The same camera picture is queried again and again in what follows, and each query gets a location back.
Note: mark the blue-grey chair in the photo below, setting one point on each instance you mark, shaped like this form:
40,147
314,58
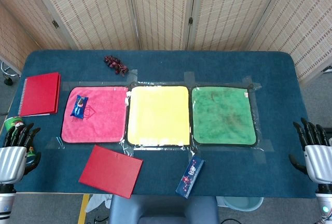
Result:
163,208

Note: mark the chrome stool base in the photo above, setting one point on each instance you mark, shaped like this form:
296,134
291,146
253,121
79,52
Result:
7,75

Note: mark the clear tape strip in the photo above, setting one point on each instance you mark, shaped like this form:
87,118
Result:
249,81
132,75
260,154
53,143
190,77

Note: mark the pink cloth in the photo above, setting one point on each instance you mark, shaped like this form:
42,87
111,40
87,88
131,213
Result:
103,115

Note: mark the blue snack packet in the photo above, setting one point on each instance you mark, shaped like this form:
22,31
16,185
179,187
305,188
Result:
79,106

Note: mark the red spiral notebook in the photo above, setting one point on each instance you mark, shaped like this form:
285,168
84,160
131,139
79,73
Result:
40,94

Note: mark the light blue bucket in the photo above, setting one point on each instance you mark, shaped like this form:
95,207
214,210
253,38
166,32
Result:
243,203

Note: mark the blue felt table cover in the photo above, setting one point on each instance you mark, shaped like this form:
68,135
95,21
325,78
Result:
166,63

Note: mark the yellow cloth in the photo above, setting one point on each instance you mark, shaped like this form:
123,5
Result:
158,115

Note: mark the dark blue long box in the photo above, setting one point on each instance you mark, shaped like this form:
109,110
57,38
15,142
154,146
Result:
190,176

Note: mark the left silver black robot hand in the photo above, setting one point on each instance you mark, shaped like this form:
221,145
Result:
13,164

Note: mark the green cloth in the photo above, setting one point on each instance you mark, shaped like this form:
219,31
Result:
223,115

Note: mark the white crumpled cloth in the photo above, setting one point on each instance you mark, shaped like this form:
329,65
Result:
97,203

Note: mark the woven folding screen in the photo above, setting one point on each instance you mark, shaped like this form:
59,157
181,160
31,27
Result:
90,14

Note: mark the green Pringles can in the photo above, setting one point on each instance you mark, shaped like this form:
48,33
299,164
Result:
13,123

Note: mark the dark red grape bunch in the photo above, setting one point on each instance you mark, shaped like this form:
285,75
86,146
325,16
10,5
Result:
116,65

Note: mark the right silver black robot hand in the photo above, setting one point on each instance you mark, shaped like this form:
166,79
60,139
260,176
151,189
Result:
319,164

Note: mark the red flat folder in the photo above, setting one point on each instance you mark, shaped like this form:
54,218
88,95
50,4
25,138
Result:
111,172

